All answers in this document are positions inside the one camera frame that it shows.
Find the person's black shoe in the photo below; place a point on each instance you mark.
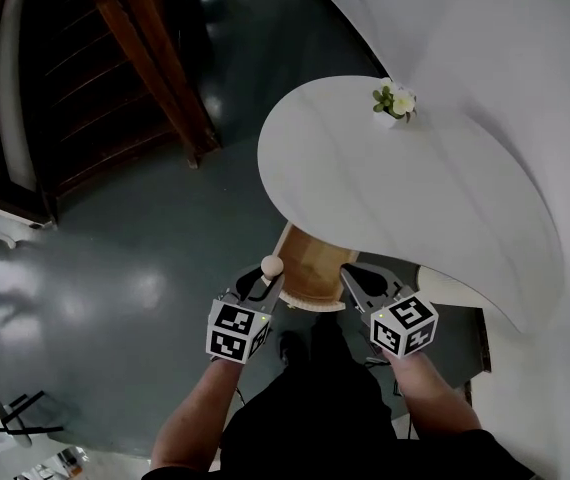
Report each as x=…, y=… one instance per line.
x=292, y=348

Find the person's right forearm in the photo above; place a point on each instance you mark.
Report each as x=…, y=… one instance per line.
x=435, y=398

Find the white table top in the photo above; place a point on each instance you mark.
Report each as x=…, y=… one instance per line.
x=390, y=193

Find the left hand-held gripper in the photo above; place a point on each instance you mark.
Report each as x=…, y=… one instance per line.
x=232, y=330

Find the small beige wooden ball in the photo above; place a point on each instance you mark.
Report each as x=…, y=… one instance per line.
x=271, y=266

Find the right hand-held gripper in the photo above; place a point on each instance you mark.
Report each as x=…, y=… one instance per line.
x=405, y=325

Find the brown wooden door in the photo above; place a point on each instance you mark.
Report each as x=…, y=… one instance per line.
x=115, y=78

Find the person's left forearm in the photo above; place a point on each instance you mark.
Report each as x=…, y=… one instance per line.
x=192, y=418

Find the dark cabinet under table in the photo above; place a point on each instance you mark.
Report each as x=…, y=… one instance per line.
x=465, y=338

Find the black chair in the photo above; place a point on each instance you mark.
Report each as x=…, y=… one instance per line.
x=25, y=415

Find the person's black clothing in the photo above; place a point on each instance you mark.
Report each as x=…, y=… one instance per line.
x=315, y=418

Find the white potted flower plant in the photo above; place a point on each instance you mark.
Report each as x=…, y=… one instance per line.
x=394, y=102

